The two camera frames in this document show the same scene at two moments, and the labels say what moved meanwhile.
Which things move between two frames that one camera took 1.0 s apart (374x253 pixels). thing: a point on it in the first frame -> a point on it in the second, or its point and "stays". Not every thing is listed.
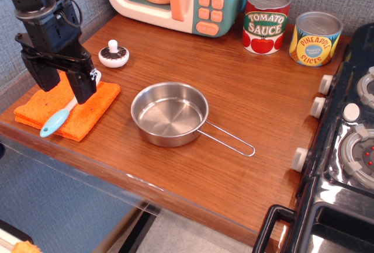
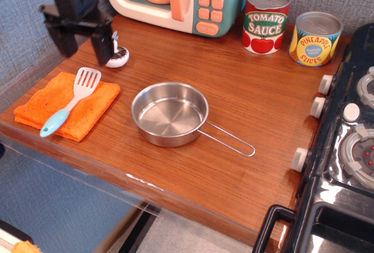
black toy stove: x=335 y=209 stays
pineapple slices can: x=315 y=40 stays
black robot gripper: x=52 y=34 -> x=82 y=4
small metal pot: x=172 y=114 stays
